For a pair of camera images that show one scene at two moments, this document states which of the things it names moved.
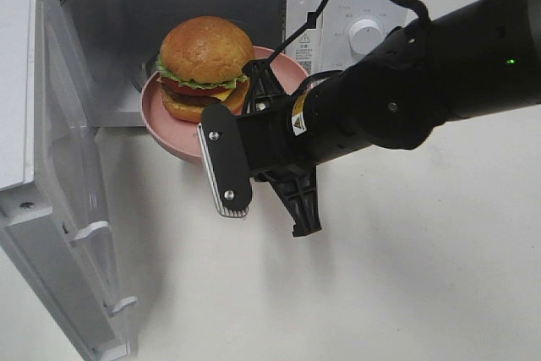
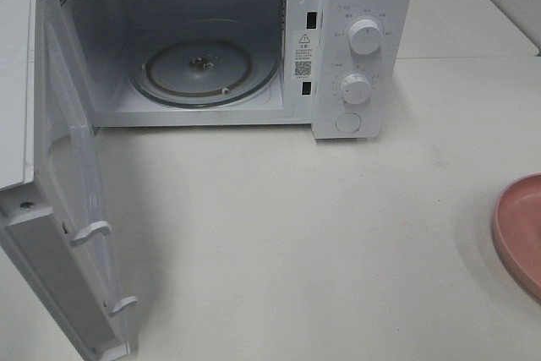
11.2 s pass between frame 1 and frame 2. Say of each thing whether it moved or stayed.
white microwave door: stayed
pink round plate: moved
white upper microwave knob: stayed
